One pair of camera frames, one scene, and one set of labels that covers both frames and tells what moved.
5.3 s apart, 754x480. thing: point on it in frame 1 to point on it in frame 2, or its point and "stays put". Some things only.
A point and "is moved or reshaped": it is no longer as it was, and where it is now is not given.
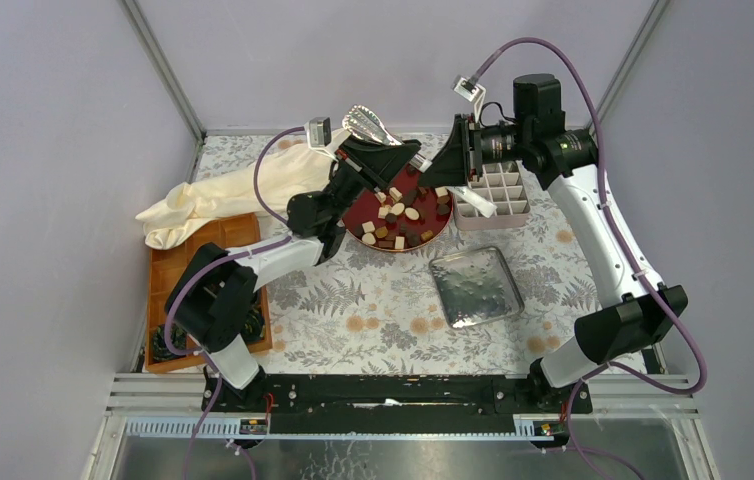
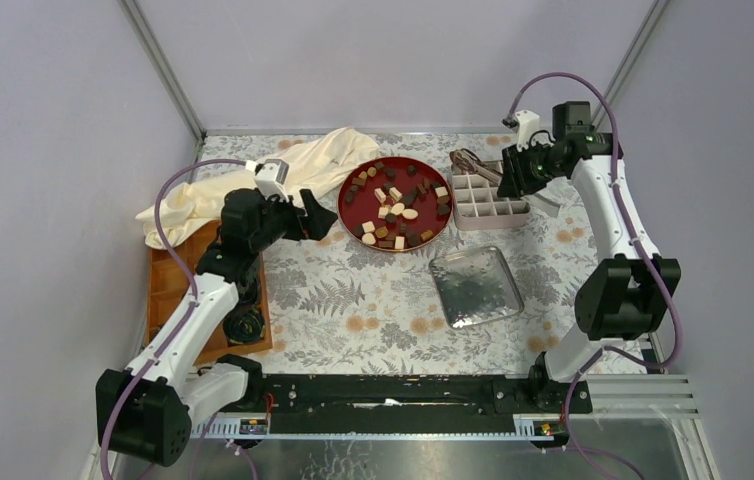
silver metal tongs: (366, 123) is moved or reshaped
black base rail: (386, 403) stays put
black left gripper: (368, 164) to (314, 226)
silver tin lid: (476, 287) stays put
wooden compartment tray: (205, 242) stays put
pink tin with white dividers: (501, 184) stays put
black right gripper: (456, 163) to (514, 183)
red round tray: (401, 216) stays put
